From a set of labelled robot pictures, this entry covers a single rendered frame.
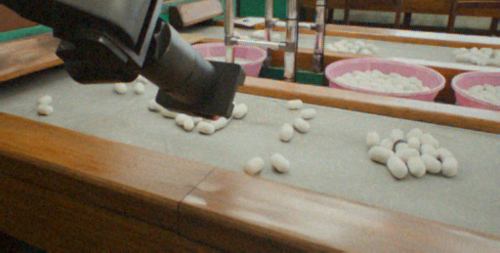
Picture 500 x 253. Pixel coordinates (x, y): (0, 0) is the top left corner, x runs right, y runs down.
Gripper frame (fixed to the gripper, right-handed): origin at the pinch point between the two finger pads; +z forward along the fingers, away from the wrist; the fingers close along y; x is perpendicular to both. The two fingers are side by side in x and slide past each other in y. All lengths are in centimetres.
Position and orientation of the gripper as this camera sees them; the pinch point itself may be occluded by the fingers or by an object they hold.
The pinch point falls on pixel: (227, 108)
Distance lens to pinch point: 53.1
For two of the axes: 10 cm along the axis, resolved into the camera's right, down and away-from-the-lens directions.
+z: 3.4, 3.1, 8.9
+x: -2.7, 9.3, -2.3
